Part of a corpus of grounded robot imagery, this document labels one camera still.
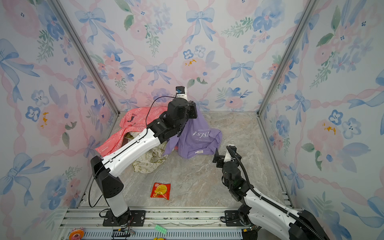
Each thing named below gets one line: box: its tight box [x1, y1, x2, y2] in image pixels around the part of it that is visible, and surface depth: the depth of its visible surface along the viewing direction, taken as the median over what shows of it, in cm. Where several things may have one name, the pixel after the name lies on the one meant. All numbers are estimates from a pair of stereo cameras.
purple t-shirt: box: [163, 107, 222, 159], surface depth 97 cm
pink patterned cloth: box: [95, 106, 169, 157], surface depth 97 cm
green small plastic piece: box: [154, 224, 168, 235], surface depth 72 cm
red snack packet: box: [150, 182, 172, 200], surface depth 83 cm
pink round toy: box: [69, 227, 85, 240], surface depth 69 cm
